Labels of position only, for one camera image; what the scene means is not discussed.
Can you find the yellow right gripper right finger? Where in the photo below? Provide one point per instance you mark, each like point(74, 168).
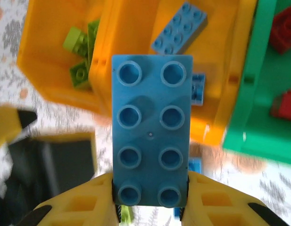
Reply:
point(218, 207)

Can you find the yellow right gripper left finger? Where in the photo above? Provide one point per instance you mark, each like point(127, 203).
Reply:
point(88, 204)

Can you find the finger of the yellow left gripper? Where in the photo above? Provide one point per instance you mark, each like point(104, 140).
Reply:
point(8, 122)
point(69, 155)

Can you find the small blue lego brick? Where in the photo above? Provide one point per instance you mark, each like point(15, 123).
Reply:
point(195, 167)

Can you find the orange plastic bin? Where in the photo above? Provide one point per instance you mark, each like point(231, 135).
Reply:
point(46, 70)
point(218, 58)

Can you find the small green lego brick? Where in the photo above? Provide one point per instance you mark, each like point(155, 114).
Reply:
point(74, 40)
point(80, 74)

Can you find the green plastic bin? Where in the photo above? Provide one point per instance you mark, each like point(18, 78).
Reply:
point(251, 117)

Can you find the red lego brick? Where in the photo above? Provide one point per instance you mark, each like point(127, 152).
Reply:
point(283, 106)
point(284, 26)

